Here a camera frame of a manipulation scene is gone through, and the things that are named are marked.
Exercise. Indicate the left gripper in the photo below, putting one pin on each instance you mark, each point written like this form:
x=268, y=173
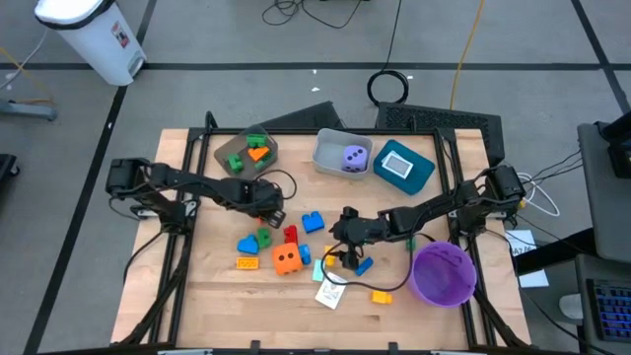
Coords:
x=268, y=199

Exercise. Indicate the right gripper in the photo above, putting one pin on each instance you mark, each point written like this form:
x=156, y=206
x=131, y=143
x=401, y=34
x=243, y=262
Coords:
x=360, y=231

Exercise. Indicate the blue studded toy brick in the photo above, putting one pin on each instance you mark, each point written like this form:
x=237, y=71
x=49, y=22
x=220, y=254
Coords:
x=365, y=267

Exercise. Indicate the green square toy brick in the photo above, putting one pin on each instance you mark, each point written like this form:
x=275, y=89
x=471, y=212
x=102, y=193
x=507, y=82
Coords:
x=264, y=163

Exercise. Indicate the orange toy brick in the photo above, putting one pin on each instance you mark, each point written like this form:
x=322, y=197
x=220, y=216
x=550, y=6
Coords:
x=259, y=154

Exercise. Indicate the large blue toy brick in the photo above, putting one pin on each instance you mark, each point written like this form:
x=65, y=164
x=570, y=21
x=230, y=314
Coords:
x=248, y=245

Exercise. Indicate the orange foam die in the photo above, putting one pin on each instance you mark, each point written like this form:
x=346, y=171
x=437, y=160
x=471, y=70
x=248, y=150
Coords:
x=296, y=266

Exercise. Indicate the purple foam die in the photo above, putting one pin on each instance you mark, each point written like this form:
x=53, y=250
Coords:
x=355, y=159

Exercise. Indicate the white playing card box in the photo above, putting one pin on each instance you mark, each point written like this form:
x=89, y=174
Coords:
x=388, y=159
x=400, y=167

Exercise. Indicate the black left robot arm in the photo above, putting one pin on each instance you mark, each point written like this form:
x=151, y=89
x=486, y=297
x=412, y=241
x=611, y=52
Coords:
x=197, y=183

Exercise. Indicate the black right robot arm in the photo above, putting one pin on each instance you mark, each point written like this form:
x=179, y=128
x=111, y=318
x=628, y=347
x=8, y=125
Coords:
x=434, y=206

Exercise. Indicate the brown translucent bin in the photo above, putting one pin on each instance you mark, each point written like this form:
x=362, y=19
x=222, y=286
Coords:
x=249, y=177

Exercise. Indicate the white gold-sided card box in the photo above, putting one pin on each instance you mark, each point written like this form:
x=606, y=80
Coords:
x=331, y=291

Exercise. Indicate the red toy brick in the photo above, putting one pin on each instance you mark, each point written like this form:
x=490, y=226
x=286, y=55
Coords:
x=291, y=234

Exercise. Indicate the green flat toy brick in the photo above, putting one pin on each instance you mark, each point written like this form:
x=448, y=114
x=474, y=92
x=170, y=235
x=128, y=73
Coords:
x=256, y=140

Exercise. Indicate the green studded toy brick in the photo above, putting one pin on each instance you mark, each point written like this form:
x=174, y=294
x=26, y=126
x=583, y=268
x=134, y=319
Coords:
x=411, y=245

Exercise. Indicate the yellow long toy brick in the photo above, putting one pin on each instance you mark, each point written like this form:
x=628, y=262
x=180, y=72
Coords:
x=247, y=263

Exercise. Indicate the grey plastic bin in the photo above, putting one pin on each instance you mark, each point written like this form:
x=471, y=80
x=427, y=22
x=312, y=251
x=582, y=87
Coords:
x=328, y=153

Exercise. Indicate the black flat panel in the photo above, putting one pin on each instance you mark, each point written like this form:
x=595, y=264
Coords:
x=315, y=118

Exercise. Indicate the purple plastic bucket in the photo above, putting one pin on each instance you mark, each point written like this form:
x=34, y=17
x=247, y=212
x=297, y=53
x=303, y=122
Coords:
x=443, y=276

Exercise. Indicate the black table clamp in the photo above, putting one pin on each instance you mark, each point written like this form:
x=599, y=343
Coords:
x=254, y=347
x=393, y=348

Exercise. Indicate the teal plastic bin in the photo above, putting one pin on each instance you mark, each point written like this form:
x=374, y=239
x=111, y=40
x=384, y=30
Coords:
x=419, y=175

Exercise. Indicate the black perforated case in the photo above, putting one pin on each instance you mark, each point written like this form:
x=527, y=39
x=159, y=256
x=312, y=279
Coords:
x=434, y=118

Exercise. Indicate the white paper sheet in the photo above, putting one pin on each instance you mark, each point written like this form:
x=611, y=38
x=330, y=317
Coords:
x=535, y=280

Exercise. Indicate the grey round pad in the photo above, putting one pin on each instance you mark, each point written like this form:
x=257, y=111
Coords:
x=571, y=306

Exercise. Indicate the white trash can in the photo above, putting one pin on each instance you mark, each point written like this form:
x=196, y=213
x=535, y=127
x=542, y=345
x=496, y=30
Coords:
x=98, y=44

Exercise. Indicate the grey stand foot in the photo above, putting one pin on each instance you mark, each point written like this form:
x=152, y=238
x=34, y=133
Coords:
x=29, y=109

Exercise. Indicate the grey side desk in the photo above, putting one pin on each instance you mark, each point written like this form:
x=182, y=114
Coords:
x=606, y=212

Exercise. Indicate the black floor object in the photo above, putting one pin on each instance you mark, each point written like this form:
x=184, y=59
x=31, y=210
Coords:
x=7, y=165

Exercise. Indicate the backlit keyboard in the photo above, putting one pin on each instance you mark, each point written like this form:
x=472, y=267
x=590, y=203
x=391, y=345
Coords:
x=611, y=310

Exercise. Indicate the black desk device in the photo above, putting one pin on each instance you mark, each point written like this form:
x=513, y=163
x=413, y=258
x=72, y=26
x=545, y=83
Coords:
x=621, y=158

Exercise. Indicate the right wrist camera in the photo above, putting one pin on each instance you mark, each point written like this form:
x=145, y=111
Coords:
x=350, y=213

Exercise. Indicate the black aluminium table frame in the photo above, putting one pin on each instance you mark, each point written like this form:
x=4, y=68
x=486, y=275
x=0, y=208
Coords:
x=296, y=131

